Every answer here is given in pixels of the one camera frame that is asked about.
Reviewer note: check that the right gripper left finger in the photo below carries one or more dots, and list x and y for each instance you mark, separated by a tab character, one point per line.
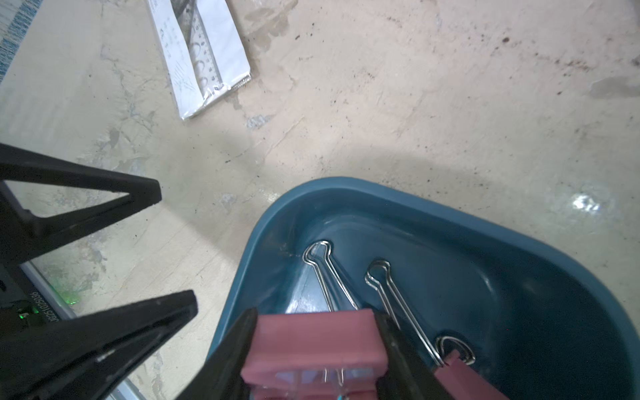
220	376

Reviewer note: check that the white ruler package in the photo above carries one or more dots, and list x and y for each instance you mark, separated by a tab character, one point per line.
202	50

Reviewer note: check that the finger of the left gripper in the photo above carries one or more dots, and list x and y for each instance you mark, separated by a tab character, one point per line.
88	357
25	236

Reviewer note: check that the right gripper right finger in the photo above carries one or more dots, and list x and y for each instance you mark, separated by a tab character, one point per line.
408	377

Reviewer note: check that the teal plastic storage box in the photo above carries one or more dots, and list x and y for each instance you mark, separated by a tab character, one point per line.
541	326

